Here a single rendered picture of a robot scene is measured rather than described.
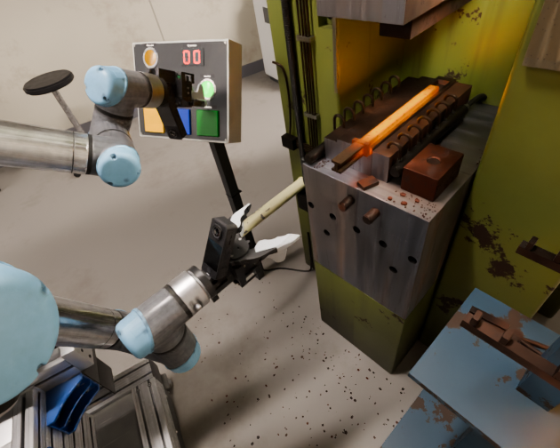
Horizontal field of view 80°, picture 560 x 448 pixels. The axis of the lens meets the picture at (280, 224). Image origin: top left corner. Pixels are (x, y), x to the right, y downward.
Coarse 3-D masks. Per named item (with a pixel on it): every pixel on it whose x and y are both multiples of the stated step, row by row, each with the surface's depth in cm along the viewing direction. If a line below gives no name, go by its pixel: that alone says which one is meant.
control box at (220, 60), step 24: (144, 48) 101; (168, 48) 98; (192, 48) 95; (216, 48) 93; (240, 48) 97; (144, 72) 103; (192, 72) 97; (216, 72) 94; (240, 72) 99; (216, 96) 96; (240, 96) 101; (144, 120) 108; (192, 120) 102; (240, 120) 103
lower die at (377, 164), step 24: (384, 96) 101; (408, 96) 97; (432, 96) 93; (360, 120) 93; (408, 120) 87; (432, 120) 86; (336, 144) 88; (384, 144) 82; (408, 144) 82; (360, 168) 87; (384, 168) 81
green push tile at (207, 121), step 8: (200, 112) 99; (208, 112) 98; (216, 112) 97; (200, 120) 100; (208, 120) 99; (216, 120) 98; (200, 128) 100; (208, 128) 99; (216, 128) 98; (216, 136) 99
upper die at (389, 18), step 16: (320, 0) 67; (336, 0) 64; (352, 0) 62; (368, 0) 60; (384, 0) 58; (400, 0) 56; (416, 0) 58; (432, 0) 61; (336, 16) 66; (352, 16) 64; (368, 16) 62; (384, 16) 60; (400, 16) 58; (416, 16) 60
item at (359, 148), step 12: (420, 96) 92; (408, 108) 89; (384, 120) 86; (396, 120) 86; (372, 132) 83; (384, 132) 84; (360, 144) 80; (336, 156) 78; (348, 156) 77; (360, 156) 81; (336, 168) 78
